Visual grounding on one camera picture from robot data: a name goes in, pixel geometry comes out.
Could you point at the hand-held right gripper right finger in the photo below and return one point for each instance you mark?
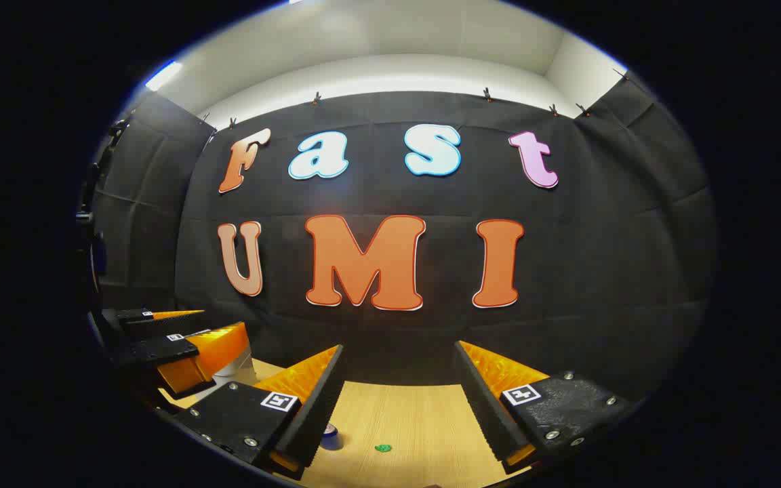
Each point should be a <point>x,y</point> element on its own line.
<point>489,413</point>

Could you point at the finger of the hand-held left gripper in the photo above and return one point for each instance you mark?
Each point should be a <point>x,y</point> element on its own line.
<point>139,324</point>
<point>217,352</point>

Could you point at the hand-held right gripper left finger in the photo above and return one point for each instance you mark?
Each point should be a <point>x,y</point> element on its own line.
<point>316,413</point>

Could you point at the white desktop garbage bin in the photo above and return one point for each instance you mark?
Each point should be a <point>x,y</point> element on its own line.
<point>238,366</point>

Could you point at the blue pop can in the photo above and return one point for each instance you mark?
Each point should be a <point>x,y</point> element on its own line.
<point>331,437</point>

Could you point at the wooden desktop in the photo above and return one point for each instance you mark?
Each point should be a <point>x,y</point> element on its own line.
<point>417,420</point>

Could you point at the black backdrop cloth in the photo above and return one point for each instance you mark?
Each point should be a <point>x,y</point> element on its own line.
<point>601,271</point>

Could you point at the ceiling light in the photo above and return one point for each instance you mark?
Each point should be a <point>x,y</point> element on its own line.
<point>163,76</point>

